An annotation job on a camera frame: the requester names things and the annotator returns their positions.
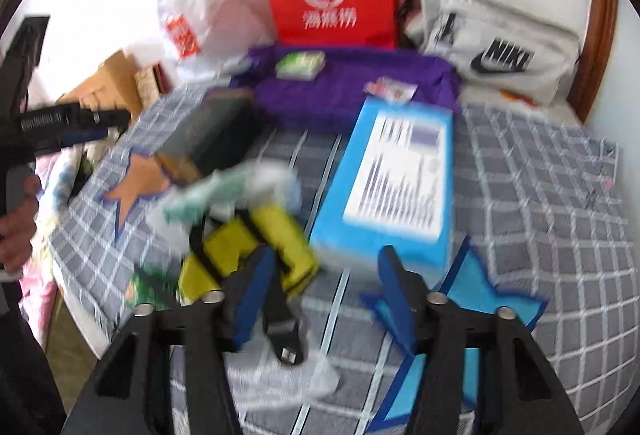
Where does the person's left forearm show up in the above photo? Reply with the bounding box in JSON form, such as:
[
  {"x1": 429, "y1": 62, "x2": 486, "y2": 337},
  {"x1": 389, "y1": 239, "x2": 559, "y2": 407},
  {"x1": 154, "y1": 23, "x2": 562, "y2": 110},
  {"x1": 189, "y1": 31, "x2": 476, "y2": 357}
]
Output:
[{"x1": 0, "y1": 271, "x2": 68, "y2": 435}]

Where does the grey plaid bedsheet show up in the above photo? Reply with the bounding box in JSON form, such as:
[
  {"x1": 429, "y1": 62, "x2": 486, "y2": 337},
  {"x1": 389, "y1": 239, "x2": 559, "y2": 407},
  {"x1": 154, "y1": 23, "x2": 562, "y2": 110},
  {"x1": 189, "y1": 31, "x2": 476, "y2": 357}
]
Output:
[{"x1": 49, "y1": 80, "x2": 635, "y2": 435}]

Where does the pink quilt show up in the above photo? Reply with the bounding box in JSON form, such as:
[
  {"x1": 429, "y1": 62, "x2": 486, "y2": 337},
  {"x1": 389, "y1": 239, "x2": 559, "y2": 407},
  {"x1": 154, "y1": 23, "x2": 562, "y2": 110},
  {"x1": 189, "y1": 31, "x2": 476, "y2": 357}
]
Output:
[{"x1": 19, "y1": 146, "x2": 97, "y2": 352}]

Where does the green tissue packet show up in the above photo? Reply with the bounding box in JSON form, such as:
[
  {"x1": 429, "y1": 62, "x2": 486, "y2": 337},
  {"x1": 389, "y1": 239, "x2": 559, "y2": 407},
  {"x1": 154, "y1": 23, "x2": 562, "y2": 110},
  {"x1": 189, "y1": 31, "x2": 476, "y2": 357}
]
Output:
[{"x1": 274, "y1": 50, "x2": 327, "y2": 81}]

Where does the clear plastic wrapper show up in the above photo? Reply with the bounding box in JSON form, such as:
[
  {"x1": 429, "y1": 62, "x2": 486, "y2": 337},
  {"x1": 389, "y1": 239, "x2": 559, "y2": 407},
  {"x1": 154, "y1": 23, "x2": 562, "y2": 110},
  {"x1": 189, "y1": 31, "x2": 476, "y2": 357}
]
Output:
[{"x1": 249, "y1": 354, "x2": 342, "y2": 402}]

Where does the wooden headboard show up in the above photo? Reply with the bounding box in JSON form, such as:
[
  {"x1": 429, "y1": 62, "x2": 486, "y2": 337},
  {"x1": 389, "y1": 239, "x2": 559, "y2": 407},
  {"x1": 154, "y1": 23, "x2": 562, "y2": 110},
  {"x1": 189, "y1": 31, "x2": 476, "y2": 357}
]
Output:
[{"x1": 567, "y1": 0, "x2": 622, "y2": 124}]

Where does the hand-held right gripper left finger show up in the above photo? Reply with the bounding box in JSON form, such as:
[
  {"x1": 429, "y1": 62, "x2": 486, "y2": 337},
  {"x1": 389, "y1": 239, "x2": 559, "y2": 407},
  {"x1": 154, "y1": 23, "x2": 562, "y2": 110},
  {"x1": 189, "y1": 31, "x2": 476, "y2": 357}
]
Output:
[{"x1": 60, "y1": 245, "x2": 279, "y2": 435}]

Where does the dark brown box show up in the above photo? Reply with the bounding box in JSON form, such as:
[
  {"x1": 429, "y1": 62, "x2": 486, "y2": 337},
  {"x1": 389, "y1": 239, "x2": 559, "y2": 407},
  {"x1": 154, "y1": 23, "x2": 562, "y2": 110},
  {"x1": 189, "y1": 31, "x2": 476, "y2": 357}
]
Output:
[{"x1": 154, "y1": 89, "x2": 262, "y2": 186}]

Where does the grey waist bag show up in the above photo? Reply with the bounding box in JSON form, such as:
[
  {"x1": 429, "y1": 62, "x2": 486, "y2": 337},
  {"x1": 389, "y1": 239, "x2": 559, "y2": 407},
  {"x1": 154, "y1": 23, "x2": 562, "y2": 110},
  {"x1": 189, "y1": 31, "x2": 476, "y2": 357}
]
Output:
[{"x1": 400, "y1": 0, "x2": 584, "y2": 106}]

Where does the black strap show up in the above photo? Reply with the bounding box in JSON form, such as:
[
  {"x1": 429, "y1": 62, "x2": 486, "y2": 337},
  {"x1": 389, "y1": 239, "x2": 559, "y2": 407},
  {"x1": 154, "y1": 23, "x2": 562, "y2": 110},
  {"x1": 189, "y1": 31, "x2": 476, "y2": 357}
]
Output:
[{"x1": 189, "y1": 210, "x2": 307, "y2": 367}]

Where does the white printed cloth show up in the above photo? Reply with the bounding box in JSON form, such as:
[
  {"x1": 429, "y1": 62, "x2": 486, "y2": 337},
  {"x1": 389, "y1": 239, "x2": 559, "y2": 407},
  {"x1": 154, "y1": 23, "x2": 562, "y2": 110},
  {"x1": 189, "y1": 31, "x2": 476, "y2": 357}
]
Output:
[{"x1": 499, "y1": 89, "x2": 543, "y2": 110}]

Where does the yellow fabric pad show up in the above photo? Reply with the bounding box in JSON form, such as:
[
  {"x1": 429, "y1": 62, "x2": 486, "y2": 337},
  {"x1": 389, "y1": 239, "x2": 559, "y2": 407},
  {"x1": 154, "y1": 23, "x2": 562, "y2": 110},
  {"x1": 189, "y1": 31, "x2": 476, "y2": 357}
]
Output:
[{"x1": 177, "y1": 204, "x2": 322, "y2": 307}]

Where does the person's left hand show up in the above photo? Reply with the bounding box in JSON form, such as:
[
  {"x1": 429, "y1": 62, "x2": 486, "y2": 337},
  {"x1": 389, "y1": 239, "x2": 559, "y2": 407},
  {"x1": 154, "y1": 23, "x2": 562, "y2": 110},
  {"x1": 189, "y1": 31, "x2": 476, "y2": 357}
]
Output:
[{"x1": 0, "y1": 175, "x2": 42, "y2": 275}]

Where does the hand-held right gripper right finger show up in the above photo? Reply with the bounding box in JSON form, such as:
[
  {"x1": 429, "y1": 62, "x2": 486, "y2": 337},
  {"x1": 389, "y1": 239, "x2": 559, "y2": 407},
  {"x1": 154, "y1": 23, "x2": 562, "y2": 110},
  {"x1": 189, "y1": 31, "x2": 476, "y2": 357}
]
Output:
[{"x1": 377, "y1": 244, "x2": 587, "y2": 435}]

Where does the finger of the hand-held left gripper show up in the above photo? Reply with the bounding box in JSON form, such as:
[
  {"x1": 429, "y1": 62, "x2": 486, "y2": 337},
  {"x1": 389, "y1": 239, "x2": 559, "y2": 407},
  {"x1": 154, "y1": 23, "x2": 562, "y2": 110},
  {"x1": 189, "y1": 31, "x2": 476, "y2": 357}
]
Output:
[
  {"x1": 54, "y1": 129, "x2": 110, "y2": 150},
  {"x1": 74, "y1": 107, "x2": 132, "y2": 130}
]

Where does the green snack packet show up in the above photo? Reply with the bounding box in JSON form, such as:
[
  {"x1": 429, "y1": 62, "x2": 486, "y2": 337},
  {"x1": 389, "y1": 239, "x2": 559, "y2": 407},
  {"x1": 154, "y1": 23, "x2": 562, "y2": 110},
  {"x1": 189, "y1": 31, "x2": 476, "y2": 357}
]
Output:
[{"x1": 122, "y1": 264, "x2": 182, "y2": 317}]

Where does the white plastic bag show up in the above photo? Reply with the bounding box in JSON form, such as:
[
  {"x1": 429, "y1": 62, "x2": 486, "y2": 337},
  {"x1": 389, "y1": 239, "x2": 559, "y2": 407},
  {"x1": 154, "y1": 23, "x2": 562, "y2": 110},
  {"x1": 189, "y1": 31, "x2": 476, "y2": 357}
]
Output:
[{"x1": 157, "y1": 0, "x2": 273, "y2": 82}]

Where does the brown cardboard box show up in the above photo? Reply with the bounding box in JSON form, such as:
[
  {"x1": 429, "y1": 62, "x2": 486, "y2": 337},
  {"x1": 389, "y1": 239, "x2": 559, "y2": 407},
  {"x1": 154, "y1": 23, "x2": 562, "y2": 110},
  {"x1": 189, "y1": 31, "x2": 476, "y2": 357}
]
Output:
[{"x1": 57, "y1": 50, "x2": 147, "y2": 126}]

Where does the purple towel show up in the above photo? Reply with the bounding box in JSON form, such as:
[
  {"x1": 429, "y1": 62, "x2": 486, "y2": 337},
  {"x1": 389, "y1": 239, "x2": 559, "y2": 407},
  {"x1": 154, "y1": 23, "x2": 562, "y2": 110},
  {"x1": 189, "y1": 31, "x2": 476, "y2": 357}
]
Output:
[{"x1": 232, "y1": 44, "x2": 464, "y2": 130}]

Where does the white drawstring pouch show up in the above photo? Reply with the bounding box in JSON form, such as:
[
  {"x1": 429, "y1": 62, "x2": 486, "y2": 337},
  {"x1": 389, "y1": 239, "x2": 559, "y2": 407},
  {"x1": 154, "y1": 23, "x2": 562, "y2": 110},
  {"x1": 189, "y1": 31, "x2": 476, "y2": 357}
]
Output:
[{"x1": 362, "y1": 76, "x2": 419, "y2": 104}]

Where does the blue cardboard box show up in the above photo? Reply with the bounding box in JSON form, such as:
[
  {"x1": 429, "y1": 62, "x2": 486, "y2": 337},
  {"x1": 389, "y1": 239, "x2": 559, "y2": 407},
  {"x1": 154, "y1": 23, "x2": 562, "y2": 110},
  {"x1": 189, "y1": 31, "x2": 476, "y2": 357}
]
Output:
[{"x1": 309, "y1": 95, "x2": 457, "y2": 277}]

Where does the white and green glove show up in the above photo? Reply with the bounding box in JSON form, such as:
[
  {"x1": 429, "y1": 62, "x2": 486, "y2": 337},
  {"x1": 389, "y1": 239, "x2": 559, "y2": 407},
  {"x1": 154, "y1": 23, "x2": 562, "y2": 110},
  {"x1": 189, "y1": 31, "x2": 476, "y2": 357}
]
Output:
[{"x1": 162, "y1": 161, "x2": 304, "y2": 237}]

